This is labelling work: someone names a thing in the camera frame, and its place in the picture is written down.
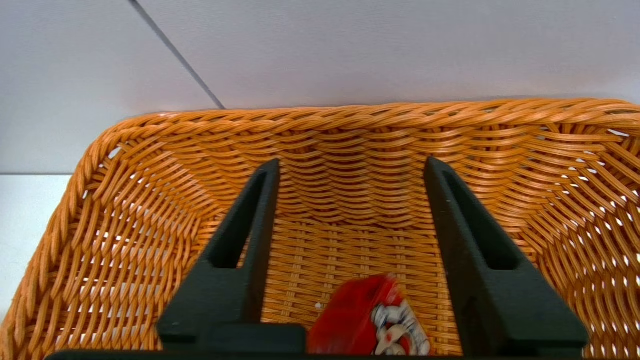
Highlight red milk carton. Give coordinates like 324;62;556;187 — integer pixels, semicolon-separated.
306;274;432;357

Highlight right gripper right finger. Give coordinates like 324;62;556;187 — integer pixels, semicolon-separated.
424;156;589;357

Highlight orange wicker basket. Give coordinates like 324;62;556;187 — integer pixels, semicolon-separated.
0;98;640;360

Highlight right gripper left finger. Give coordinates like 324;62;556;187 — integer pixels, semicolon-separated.
156;159;307;354

